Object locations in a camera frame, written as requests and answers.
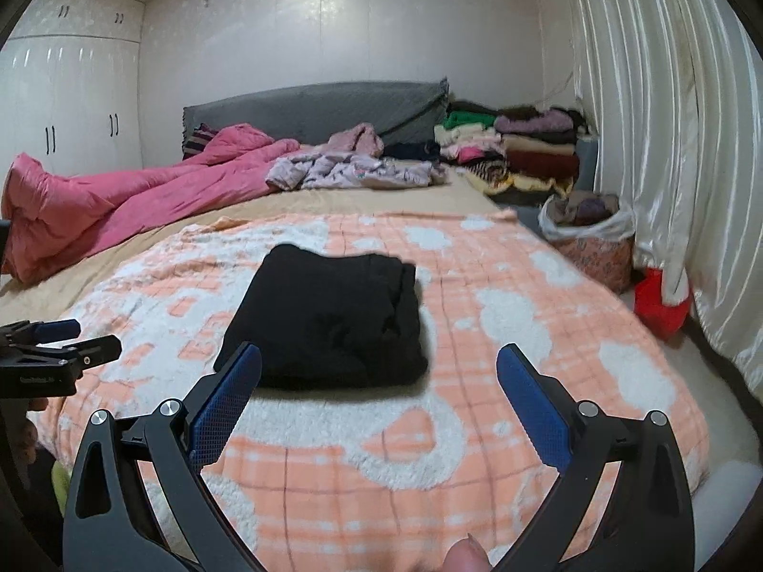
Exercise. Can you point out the person's right hand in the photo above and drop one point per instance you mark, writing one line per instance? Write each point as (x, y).
(468, 557)

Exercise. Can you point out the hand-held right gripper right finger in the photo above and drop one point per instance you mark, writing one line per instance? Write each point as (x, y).
(533, 411)

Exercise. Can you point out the white satin curtain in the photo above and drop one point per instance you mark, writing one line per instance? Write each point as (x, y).
(685, 131)

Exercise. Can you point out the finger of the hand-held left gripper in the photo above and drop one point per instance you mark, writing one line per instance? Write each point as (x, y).
(56, 329)
(89, 350)

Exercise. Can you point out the grey padded headboard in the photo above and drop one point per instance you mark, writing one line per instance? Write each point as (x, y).
(328, 107)

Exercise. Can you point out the red bag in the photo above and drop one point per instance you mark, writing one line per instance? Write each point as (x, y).
(658, 304)

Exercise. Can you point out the person's green clothing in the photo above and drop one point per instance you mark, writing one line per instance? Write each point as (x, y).
(59, 485)

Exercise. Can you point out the dark striped pillow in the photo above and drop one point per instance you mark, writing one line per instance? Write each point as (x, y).
(196, 143)

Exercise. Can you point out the dark navy garment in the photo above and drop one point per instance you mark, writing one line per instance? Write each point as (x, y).
(411, 151)

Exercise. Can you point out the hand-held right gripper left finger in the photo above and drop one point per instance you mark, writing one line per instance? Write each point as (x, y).
(223, 405)

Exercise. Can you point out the white plastic bag of clothes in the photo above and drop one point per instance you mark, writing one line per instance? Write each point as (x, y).
(590, 238)

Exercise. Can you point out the stack of folded clothes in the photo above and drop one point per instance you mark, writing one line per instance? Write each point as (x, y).
(524, 149)

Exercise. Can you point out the black sweater with orange cuffs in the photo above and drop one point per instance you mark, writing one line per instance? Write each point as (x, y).
(322, 322)

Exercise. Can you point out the lilac crumpled garments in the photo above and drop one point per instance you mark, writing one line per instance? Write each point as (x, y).
(357, 173)

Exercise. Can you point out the pink quilt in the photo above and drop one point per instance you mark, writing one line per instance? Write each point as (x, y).
(119, 202)

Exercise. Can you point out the pink fluffy garment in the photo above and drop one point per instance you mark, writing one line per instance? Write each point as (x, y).
(357, 140)

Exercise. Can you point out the beige bed sheet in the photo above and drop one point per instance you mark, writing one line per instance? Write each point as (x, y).
(357, 202)

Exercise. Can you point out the person's left hand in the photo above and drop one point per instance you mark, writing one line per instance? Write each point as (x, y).
(27, 441)

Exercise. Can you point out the white wardrobe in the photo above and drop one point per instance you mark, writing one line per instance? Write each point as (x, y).
(77, 101)

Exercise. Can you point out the orange white checkered blanket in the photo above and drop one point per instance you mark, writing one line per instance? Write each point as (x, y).
(357, 488)

